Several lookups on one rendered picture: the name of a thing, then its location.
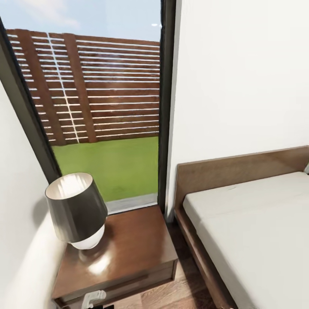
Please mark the table lamp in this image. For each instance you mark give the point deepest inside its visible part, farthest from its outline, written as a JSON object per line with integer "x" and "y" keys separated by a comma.
{"x": 77, "y": 210}

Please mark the nightstand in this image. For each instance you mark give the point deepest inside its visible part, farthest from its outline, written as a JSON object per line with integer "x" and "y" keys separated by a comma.
{"x": 135, "y": 254}

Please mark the bed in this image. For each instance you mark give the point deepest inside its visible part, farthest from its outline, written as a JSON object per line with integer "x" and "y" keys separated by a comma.
{"x": 245, "y": 219}

